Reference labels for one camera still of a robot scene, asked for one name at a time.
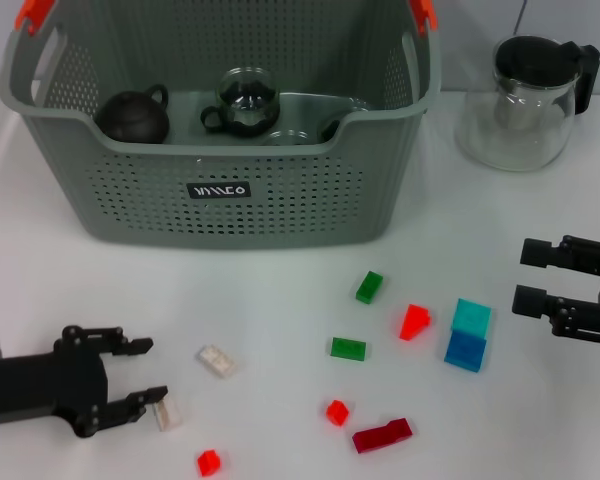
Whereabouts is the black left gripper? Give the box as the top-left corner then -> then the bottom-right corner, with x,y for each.
0,325 -> 170,440

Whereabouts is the grey-green perforated storage basket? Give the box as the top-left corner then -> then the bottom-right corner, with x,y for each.
0,0 -> 442,251

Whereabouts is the green toy brick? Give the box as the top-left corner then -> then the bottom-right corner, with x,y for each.
355,270 -> 385,305
330,336 -> 368,361

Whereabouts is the glass pitcher with black lid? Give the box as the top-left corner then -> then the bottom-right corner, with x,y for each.
454,34 -> 600,174

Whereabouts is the teal flat toy brick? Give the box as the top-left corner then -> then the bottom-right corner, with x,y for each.
451,298 -> 493,335

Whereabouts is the dark red long toy brick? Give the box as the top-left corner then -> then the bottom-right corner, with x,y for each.
352,417 -> 414,455

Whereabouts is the glass teacup with black sleeve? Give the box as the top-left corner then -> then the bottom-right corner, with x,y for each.
201,67 -> 281,139
318,115 -> 349,143
262,128 -> 314,147

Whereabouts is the white toy brick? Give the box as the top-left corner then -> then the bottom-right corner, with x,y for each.
152,397 -> 184,432
195,343 -> 241,380

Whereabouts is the dark clay teapot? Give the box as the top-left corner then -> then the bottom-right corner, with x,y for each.
95,82 -> 172,145

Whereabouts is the small red toy brick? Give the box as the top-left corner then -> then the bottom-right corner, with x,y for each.
197,448 -> 227,476
325,398 -> 351,427

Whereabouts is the red-orange wedge toy brick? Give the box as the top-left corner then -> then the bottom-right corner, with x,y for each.
393,303 -> 435,342

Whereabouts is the blue flat toy brick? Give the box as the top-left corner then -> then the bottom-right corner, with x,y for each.
443,330 -> 488,374

